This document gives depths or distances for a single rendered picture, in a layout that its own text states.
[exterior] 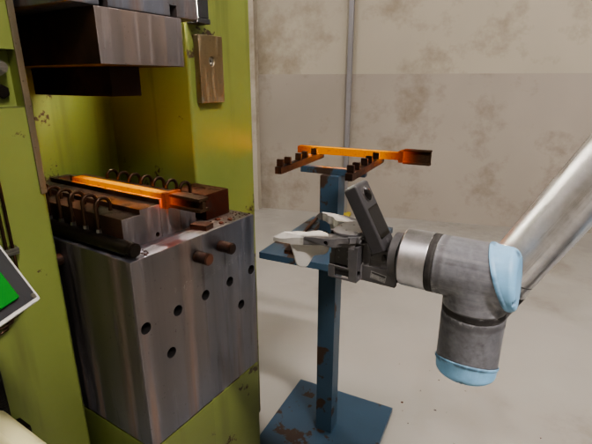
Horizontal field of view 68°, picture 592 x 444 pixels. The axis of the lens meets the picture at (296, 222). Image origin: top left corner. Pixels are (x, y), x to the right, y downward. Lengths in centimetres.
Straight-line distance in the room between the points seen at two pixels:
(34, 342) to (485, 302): 86
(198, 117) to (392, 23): 306
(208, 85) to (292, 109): 304
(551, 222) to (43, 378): 101
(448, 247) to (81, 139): 109
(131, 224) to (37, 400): 43
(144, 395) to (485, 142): 359
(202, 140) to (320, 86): 299
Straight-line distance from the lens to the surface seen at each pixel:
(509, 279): 64
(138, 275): 90
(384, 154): 140
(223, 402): 126
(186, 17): 104
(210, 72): 125
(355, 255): 71
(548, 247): 77
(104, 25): 90
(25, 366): 109
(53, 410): 117
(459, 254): 65
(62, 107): 140
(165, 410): 110
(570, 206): 75
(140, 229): 96
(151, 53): 96
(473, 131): 412
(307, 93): 420
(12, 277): 68
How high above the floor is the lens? 124
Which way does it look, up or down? 18 degrees down
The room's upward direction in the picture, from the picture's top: straight up
